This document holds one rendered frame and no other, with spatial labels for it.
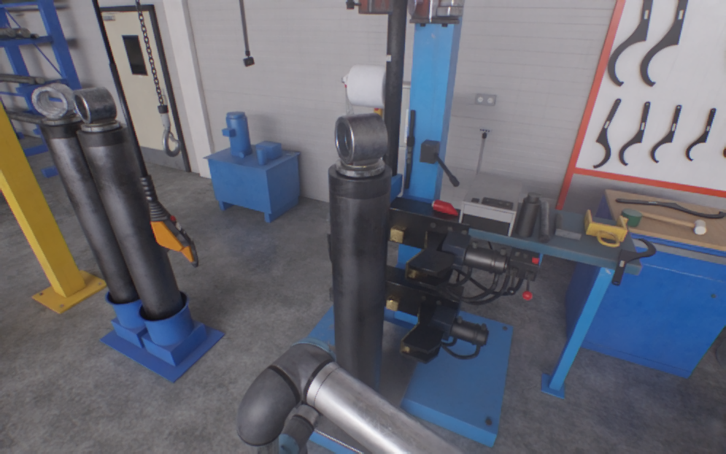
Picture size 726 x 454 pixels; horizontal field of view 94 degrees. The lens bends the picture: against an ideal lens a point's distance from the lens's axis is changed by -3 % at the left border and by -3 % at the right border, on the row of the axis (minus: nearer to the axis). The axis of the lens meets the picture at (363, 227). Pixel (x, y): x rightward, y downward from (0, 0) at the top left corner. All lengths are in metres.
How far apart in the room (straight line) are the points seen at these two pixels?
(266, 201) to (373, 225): 2.76
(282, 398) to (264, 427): 0.07
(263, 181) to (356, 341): 2.55
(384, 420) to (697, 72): 3.15
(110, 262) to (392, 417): 2.05
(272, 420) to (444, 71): 1.53
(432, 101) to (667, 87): 2.04
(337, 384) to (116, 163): 1.53
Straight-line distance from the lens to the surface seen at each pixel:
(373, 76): 2.37
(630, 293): 2.67
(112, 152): 2.02
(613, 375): 2.87
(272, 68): 4.29
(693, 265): 2.61
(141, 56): 5.81
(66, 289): 3.61
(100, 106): 2.01
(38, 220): 3.36
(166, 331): 2.52
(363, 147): 1.10
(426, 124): 1.86
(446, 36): 1.79
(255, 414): 0.92
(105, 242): 2.49
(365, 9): 1.58
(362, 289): 1.33
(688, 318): 2.82
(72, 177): 2.35
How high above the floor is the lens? 1.89
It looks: 30 degrees down
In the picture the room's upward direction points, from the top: 1 degrees clockwise
